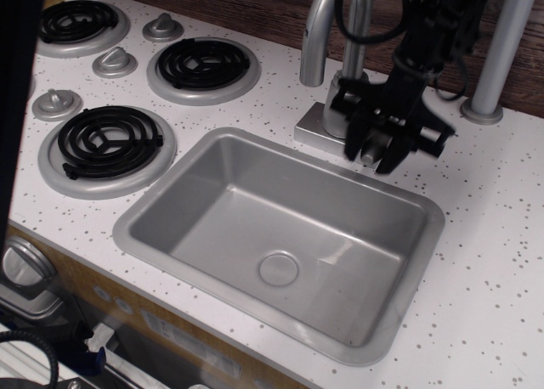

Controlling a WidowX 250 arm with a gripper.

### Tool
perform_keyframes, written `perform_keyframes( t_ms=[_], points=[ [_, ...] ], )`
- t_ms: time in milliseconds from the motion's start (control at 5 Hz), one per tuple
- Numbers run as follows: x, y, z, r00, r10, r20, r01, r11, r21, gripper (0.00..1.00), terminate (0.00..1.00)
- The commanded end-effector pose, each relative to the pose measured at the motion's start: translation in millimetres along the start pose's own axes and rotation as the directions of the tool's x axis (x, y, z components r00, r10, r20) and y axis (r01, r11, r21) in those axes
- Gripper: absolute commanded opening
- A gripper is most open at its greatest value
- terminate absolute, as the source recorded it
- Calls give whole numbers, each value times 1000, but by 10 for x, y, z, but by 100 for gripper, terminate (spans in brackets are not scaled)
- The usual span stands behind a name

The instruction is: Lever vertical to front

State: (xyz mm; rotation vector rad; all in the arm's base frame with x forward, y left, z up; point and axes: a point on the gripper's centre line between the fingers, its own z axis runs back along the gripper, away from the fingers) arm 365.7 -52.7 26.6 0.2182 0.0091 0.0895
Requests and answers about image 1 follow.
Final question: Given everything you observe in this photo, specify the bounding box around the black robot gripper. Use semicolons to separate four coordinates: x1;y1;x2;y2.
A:
331;66;455;175

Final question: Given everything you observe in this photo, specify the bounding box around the silver faucet lever handle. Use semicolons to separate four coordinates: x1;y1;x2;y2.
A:
360;130;392;167

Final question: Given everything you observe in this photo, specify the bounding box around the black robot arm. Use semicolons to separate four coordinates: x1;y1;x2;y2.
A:
331;0;488;174

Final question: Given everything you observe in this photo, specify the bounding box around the grey vertical support pole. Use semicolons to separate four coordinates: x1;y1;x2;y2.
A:
461;0;535;126

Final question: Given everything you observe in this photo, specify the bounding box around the silver curved toy faucet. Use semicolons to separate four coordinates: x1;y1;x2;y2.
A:
294;0;399;169

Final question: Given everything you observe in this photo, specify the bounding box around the grey plastic sink basin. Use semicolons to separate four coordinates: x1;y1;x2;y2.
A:
113;127;445;366

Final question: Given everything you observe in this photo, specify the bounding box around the black coil burner middle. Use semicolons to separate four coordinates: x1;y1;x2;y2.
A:
146;37;260;106

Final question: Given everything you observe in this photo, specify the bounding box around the black coil burner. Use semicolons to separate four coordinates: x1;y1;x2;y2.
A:
37;0;130;59
38;105;177;200
146;37;260;106

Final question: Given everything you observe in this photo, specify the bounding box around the grey stove knob back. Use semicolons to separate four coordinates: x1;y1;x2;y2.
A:
142;13;184;42

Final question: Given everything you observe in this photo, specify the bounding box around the grey stove knob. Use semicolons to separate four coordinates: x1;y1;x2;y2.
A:
142;13;184;42
92;47;138;79
31;89;82;122

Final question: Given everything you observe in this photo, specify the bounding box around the grey stove knob middle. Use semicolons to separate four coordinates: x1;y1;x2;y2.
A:
92;47;138;79

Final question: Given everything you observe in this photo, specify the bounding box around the black coil burner front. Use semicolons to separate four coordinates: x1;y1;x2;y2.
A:
38;105;177;200

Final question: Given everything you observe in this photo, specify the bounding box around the black coil burner back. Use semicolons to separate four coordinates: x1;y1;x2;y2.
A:
37;0;130;59

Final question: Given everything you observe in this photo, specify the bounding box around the grey stove knob front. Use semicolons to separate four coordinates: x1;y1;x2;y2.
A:
31;89;82;122

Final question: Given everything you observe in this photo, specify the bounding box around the grey oven dial knob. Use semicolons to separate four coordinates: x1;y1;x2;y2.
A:
1;235;57;300

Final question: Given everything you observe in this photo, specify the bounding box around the dark blurred foreground object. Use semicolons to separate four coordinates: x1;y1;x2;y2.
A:
1;0;43;239

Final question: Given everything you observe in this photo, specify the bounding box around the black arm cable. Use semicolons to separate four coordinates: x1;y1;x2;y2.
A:
333;0;411;45

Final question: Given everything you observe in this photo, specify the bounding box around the black cable lower left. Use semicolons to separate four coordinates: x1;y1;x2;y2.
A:
0;327;65;389

